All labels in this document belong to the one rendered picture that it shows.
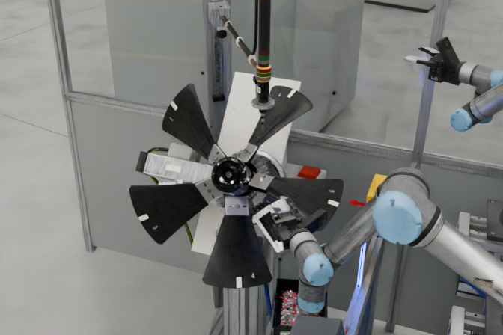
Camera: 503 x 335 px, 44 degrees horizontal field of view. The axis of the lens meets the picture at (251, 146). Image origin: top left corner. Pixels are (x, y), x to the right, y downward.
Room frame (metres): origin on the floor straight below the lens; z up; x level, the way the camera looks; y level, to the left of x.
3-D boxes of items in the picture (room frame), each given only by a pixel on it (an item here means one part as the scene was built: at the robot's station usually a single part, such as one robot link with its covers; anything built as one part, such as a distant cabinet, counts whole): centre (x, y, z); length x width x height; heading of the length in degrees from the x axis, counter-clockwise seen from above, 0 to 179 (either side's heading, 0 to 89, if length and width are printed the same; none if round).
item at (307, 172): (2.28, -0.25, 0.87); 0.08 x 0.08 x 0.02; 64
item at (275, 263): (2.26, -0.12, 0.41); 0.04 x 0.04 x 0.83; 70
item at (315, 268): (1.31, -0.17, 1.17); 0.11 x 0.08 x 0.09; 17
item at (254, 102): (1.71, -0.03, 1.51); 0.09 x 0.07 x 0.10; 15
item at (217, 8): (2.31, 0.13, 1.55); 0.10 x 0.07 x 0.08; 15
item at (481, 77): (1.97, -0.81, 1.43); 0.11 x 0.08 x 0.09; 46
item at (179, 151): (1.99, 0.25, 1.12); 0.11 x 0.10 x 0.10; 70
